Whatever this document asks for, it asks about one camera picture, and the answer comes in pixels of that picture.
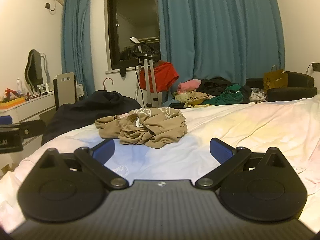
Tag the khaki t-shirt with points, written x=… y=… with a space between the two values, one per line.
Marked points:
x=155 y=130

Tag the orange box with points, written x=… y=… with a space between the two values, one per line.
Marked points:
x=12 y=102

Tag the wide blue curtain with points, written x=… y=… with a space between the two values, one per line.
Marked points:
x=220 y=30

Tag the beige clothes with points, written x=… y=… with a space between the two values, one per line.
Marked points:
x=195 y=97

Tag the white clothes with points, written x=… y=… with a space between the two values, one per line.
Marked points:
x=257 y=95

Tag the narrow blue curtain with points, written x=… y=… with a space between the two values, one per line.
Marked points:
x=75 y=42

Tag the red shorts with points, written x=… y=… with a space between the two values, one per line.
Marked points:
x=162 y=76

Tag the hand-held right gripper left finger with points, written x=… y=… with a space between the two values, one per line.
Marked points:
x=103 y=152

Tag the wavy framed mirror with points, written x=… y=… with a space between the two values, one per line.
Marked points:
x=35 y=70

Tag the dark window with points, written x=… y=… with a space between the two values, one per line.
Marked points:
x=132 y=17

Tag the brown paper bag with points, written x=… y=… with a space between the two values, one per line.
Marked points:
x=275 y=80

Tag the dark navy blanket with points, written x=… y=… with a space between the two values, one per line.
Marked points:
x=82 y=110

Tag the garment steamer stand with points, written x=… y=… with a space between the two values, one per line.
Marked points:
x=147 y=80

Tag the green clothes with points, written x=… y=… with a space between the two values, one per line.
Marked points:
x=225 y=98

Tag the black wall socket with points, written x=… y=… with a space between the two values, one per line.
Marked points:
x=316 y=66

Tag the pink cloth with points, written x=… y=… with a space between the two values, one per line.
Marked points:
x=188 y=85

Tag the black armchair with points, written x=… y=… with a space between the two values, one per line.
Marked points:
x=297 y=85

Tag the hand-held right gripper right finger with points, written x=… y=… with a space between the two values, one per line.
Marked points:
x=220 y=151

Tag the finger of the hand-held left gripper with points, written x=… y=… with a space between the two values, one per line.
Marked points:
x=33 y=128
x=5 y=120

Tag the white dresser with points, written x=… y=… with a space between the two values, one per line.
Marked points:
x=32 y=110

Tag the black and beige chair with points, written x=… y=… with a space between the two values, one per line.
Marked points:
x=65 y=85

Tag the white bottle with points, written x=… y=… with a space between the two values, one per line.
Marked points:
x=18 y=85

